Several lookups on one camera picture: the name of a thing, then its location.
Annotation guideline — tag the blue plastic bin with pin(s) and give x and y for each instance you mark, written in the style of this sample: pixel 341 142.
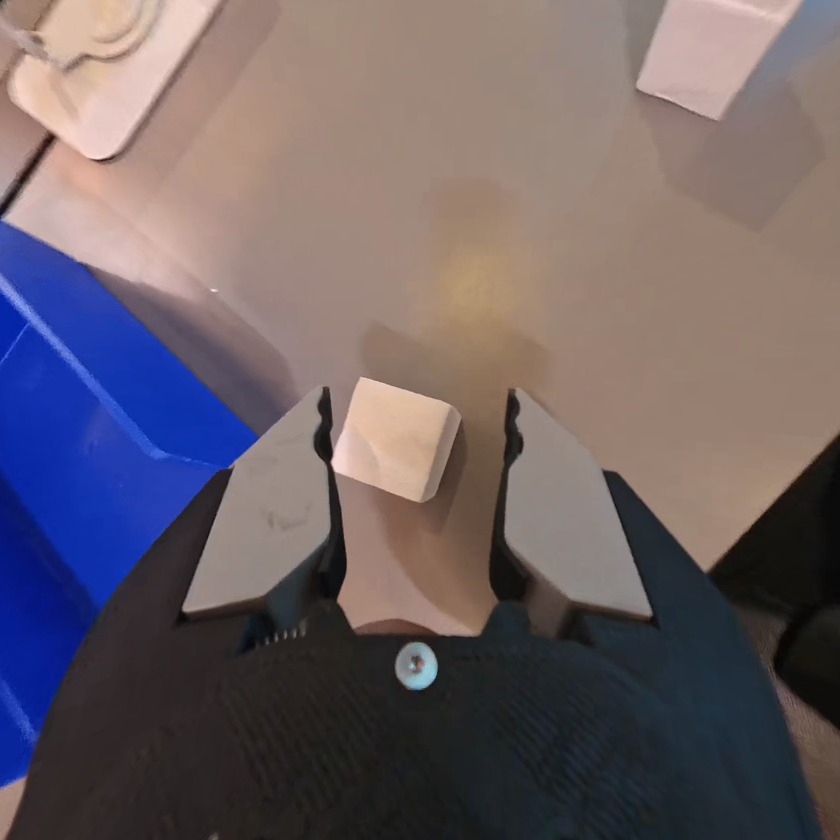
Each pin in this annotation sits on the blue plastic bin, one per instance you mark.
pixel 79 426

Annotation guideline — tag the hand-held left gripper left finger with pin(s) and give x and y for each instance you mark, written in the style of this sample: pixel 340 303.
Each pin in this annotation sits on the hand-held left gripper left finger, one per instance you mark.
pixel 275 525

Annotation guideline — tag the white document stand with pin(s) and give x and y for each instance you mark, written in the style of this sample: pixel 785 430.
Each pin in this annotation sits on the white document stand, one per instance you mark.
pixel 118 98

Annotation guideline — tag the white hard foam cube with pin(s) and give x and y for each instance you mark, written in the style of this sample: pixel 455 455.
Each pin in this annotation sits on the white hard foam cube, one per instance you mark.
pixel 394 439
pixel 709 52

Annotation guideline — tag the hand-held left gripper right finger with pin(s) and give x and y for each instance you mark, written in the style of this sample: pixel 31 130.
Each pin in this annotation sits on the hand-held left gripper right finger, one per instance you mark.
pixel 571 525

